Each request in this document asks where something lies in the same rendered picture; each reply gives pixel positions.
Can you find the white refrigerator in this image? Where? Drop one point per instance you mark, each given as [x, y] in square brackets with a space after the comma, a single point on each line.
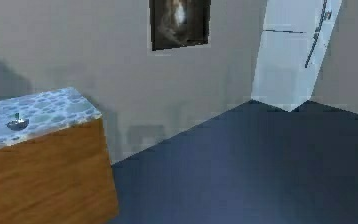
[287, 63]

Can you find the wooden cabinet with marble top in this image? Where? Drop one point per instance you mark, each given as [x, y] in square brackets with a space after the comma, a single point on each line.
[50, 170]

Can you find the small silver bowl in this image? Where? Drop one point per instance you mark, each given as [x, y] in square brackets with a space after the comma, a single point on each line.
[17, 123]

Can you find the dark framed wall picture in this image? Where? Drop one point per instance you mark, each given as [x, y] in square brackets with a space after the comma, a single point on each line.
[179, 23]

